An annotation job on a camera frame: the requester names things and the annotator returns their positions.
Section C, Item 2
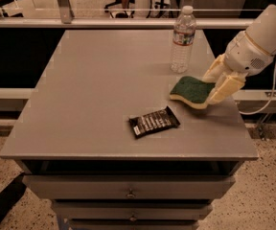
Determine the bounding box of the clear plastic water bottle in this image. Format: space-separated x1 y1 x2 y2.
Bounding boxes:
171 6 196 74

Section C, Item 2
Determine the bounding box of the top grey drawer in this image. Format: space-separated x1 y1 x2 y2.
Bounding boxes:
23 175 235 200

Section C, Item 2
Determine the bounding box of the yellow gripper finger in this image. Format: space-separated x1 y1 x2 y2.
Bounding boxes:
202 54 232 83
207 74 245 104

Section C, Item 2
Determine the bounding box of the green and yellow sponge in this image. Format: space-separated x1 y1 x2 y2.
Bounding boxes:
170 76 215 109

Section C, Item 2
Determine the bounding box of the middle grey drawer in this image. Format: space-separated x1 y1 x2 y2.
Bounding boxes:
53 201 213 220

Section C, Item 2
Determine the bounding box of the black rxbar chocolate wrapper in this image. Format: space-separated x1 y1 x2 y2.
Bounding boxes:
128 106 180 139

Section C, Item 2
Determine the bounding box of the bottom grey drawer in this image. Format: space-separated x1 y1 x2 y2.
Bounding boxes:
69 219 198 230

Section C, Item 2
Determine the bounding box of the drawer metal knob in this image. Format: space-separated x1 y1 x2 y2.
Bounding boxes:
126 189 136 199
128 214 137 222

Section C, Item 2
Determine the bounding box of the grey drawer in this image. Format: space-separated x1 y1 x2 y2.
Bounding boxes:
23 175 235 200
53 201 213 220
69 219 198 230

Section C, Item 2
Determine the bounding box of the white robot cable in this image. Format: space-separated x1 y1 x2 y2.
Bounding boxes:
238 51 276 116

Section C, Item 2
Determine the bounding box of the top drawer metal knob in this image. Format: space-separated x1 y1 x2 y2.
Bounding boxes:
126 189 136 199

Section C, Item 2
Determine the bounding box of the middle drawer metal knob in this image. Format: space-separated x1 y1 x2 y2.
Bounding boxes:
128 214 137 222

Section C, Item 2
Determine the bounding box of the grey drawer cabinet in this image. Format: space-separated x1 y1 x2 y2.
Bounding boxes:
0 29 260 230

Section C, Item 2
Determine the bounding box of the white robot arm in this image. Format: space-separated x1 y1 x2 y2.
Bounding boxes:
202 5 276 104

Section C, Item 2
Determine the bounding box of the metal railing frame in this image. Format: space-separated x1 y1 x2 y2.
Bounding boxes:
0 0 257 30

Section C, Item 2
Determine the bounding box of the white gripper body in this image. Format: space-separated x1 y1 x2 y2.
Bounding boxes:
224 31 274 77

